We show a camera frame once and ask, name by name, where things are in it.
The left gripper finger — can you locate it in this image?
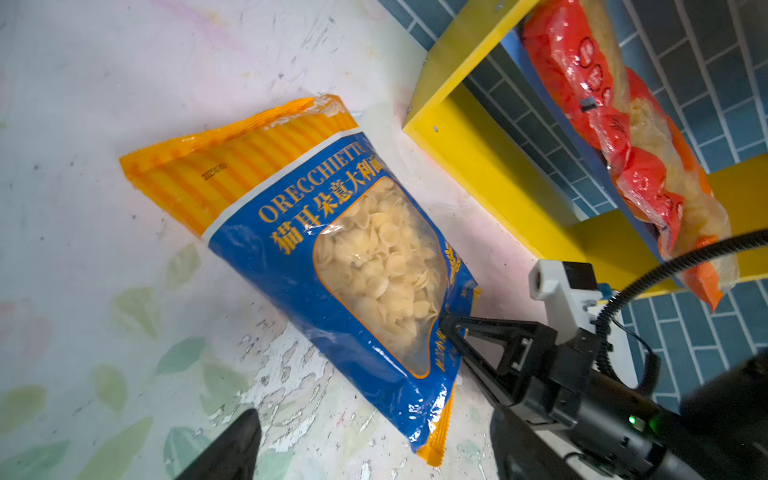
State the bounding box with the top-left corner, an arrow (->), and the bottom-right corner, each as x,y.
177,408 -> 262,480

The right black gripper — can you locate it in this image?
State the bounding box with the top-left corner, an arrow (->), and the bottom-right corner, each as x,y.
439,314 -> 610,429

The blue orecchiette pasta bag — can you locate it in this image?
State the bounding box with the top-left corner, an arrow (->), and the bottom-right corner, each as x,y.
120,95 -> 477,467

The red macaroni bag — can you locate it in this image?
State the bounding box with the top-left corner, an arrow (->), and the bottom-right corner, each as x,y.
523,1 -> 684,258

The orange Pastatime macaroni bag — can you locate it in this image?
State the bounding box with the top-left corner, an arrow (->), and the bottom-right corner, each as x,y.
627,69 -> 732,261

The yellow shelf with coloured boards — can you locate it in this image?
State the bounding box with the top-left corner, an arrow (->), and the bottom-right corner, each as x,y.
401,0 -> 768,298

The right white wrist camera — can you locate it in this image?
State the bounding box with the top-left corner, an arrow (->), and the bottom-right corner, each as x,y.
529,260 -> 602,345

